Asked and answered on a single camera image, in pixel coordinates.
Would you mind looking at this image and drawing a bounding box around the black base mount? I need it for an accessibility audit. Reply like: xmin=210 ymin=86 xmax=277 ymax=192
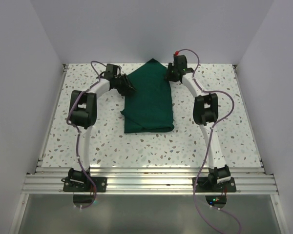
xmin=61 ymin=177 xmax=107 ymax=207
xmin=192 ymin=175 xmax=237 ymax=209

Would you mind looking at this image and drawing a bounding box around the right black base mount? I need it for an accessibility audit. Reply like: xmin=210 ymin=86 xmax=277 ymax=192
xmin=192 ymin=175 xmax=237 ymax=209

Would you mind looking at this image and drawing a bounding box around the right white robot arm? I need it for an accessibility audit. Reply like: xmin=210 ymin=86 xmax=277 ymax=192
xmin=165 ymin=51 xmax=231 ymax=191

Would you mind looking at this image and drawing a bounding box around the aluminium rail frame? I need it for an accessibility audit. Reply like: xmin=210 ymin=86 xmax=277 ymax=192
xmin=10 ymin=63 xmax=288 ymax=234

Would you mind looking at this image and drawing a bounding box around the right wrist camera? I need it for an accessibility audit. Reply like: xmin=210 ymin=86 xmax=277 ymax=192
xmin=173 ymin=51 xmax=187 ymax=64

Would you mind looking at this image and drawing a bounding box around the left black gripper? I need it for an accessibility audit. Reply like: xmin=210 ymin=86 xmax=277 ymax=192
xmin=114 ymin=74 xmax=136 ymax=96

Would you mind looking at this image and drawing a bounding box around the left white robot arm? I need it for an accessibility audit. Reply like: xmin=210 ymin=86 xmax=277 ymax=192
xmin=66 ymin=71 xmax=135 ymax=192

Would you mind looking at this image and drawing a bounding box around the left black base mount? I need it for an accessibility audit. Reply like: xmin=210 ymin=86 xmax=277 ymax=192
xmin=61 ymin=177 xmax=107 ymax=207

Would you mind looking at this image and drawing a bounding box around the green surgical drape cloth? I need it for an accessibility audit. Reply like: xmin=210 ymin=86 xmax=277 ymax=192
xmin=121 ymin=58 xmax=174 ymax=134

